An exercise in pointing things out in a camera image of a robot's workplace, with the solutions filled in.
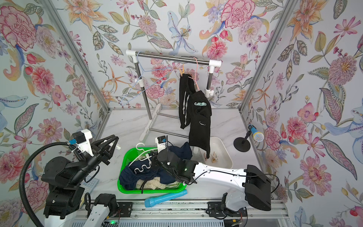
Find white tray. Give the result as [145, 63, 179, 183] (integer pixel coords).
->
[192, 137, 233, 169]

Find pink hanger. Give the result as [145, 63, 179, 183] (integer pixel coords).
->
[187, 57, 200, 91]

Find black shorts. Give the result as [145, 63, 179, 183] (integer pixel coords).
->
[179, 74, 212, 159]

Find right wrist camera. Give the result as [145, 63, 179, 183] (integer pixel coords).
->
[155, 136, 167, 153]

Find tan wooden clothespin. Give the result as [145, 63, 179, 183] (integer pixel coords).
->
[210, 155, 218, 163]

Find beige shorts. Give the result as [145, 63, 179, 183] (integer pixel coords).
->
[135, 177, 180, 190]

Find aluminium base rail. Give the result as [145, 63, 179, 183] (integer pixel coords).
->
[45, 200, 290, 227]

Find blue toy microphone on stand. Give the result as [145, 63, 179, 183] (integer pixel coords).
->
[233, 124, 265, 152]

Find grey remote calculator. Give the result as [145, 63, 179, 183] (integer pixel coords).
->
[81, 178, 99, 193]

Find tan clothespin on black shorts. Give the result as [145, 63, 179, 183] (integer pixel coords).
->
[179, 64, 185, 76]

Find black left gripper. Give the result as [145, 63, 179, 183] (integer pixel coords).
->
[70, 136, 121, 187]

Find navy blue shorts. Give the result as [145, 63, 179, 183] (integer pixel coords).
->
[119, 152, 177, 190]

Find mint green clothespin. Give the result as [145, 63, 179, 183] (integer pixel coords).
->
[194, 102, 207, 107]

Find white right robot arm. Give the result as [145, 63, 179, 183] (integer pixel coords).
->
[151, 149, 272, 211]

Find white hanger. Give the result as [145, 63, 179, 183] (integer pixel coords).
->
[128, 142, 158, 174]

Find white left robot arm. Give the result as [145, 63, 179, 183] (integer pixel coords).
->
[19, 133, 119, 227]

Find steel clothes rack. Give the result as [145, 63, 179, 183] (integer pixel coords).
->
[139, 56, 222, 142]

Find teal flashlight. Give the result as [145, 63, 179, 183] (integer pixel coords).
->
[144, 190, 188, 208]

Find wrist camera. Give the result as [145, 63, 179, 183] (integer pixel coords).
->
[155, 136, 167, 153]
[69, 129, 94, 156]

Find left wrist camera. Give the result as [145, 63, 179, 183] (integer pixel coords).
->
[69, 129, 94, 156]

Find green plastic basket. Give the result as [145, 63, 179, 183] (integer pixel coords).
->
[117, 147, 187, 194]

